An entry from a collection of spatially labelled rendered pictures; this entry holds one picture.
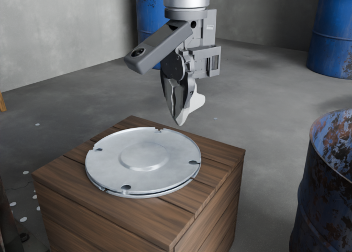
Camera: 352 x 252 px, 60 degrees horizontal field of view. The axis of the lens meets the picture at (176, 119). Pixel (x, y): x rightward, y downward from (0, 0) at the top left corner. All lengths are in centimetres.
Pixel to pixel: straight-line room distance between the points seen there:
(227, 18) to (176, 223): 328
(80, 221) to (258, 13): 312
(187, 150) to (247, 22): 292
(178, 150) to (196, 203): 19
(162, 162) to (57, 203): 26
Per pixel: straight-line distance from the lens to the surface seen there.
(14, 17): 243
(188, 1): 50
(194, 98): 57
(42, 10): 252
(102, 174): 75
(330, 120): 83
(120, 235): 68
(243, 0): 364
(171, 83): 57
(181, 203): 67
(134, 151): 81
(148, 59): 48
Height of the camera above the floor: 80
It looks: 27 degrees down
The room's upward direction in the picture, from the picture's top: straight up
